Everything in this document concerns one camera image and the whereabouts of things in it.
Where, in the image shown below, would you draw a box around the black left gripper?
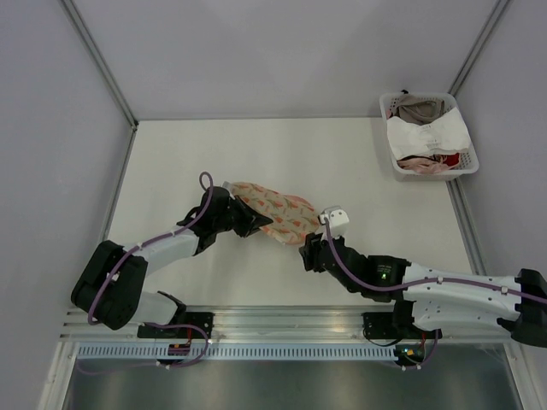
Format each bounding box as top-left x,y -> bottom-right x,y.
214,196 -> 273,238

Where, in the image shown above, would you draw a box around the floral mesh laundry bag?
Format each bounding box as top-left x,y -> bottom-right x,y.
228,182 -> 320,245

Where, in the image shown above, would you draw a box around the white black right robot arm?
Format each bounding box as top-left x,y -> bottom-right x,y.
299,234 -> 546,348

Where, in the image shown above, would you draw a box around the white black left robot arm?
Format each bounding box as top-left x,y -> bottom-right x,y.
70,186 -> 273,338

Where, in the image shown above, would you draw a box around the white plastic laundry basket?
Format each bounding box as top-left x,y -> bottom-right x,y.
379,91 -> 479,182

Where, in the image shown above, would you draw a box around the white bra in basket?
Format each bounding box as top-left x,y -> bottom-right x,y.
386,108 -> 472,161

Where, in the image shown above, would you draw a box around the pink red garments in basket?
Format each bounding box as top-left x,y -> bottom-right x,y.
397,153 -> 461,174

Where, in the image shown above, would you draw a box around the grey garment in basket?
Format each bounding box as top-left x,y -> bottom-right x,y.
391,94 -> 444,126

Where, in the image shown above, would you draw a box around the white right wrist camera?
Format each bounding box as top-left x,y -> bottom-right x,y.
319,206 -> 350,238

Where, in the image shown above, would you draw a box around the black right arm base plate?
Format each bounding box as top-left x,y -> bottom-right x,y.
362,312 -> 409,347

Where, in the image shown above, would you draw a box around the aluminium mounting rail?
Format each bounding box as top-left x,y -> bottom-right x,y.
59,303 -> 526,343

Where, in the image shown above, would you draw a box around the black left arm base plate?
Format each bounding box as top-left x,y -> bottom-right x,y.
137,312 -> 215,340

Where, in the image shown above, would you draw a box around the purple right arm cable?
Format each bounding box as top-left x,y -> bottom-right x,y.
322,215 -> 547,372

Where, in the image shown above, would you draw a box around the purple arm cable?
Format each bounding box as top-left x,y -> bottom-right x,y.
76,171 -> 215,377
322,215 -> 547,372

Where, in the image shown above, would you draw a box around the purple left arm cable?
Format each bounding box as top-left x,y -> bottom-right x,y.
76,171 -> 215,377

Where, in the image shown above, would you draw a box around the white slotted cable duct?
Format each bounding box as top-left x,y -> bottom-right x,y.
77,343 -> 397,361

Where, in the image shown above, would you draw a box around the right aluminium frame post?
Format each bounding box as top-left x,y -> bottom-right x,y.
448,0 -> 513,97

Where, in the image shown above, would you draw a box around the aluminium frame post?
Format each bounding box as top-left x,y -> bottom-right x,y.
448,0 -> 513,97
58,0 -> 138,131

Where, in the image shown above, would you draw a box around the left aluminium frame post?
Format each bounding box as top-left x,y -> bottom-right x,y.
58,0 -> 138,131

